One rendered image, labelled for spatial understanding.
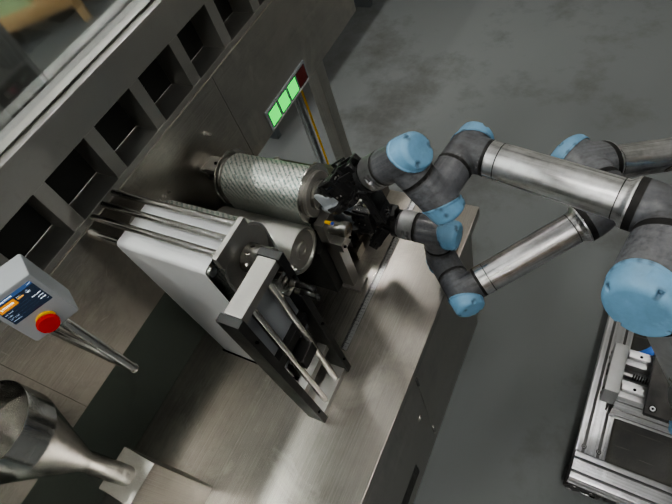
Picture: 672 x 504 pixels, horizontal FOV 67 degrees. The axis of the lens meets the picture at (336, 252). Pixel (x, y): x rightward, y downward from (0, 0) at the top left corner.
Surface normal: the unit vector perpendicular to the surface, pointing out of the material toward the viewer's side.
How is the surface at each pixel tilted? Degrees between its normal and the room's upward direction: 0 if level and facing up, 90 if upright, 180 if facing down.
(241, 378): 0
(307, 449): 0
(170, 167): 90
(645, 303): 83
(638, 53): 0
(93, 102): 90
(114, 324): 90
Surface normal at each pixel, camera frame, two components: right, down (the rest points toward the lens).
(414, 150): 0.51, -0.18
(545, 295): -0.25, -0.55
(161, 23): 0.87, 0.23
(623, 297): -0.63, 0.66
